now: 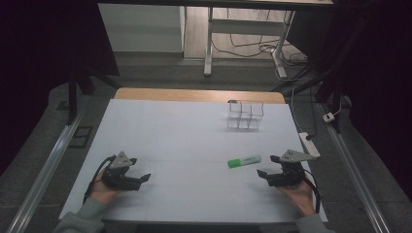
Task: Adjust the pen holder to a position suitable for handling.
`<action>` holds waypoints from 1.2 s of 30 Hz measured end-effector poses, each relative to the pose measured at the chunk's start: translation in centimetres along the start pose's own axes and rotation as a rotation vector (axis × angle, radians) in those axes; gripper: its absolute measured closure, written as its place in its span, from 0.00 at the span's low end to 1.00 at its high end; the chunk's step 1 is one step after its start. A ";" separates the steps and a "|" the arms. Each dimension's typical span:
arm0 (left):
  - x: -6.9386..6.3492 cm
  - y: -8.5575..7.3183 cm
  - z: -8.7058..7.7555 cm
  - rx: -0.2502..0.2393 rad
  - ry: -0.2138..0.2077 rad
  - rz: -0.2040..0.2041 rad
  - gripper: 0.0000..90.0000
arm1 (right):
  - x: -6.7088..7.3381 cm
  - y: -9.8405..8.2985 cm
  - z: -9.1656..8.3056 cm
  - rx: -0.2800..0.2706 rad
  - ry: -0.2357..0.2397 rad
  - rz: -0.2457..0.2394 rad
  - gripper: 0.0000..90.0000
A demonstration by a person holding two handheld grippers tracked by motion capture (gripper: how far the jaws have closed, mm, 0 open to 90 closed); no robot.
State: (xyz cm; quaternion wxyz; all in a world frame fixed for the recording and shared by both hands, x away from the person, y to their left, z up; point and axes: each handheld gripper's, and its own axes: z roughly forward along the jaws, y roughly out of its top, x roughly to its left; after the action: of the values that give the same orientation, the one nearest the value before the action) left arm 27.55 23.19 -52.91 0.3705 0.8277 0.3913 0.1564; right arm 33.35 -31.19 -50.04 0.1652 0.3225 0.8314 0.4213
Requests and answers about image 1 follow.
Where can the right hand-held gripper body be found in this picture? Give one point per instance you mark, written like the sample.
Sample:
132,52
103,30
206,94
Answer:
291,174

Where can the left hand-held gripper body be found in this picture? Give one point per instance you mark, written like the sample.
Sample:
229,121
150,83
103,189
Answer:
118,179

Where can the green highlighter pen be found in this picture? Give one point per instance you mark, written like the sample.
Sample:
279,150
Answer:
244,161

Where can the clear acrylic organizer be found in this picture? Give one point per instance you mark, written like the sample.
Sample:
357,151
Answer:
245,116

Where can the person's left hand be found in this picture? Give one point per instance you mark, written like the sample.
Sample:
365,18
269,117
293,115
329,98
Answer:
100,191

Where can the person's right hand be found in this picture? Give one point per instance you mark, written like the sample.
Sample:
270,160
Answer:
302,197

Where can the white power strip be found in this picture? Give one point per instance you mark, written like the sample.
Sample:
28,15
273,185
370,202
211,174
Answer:
309,144

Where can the white board sheet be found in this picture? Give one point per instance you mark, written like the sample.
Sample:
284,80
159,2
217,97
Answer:
188,139

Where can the small white adapter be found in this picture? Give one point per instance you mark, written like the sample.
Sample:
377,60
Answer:
329,117

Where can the black metal stand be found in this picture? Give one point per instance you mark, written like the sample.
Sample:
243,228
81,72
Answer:
73,93

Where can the white panel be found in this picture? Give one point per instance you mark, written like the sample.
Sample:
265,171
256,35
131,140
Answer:
142,27

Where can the black rectangular floor frame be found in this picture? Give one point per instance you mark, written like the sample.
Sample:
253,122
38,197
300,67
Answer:
81,137

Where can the metal floor rail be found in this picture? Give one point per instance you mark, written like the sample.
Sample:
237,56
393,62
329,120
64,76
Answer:
48,168
353,168

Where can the white metal desk frame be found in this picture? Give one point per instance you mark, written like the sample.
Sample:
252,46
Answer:
246,26

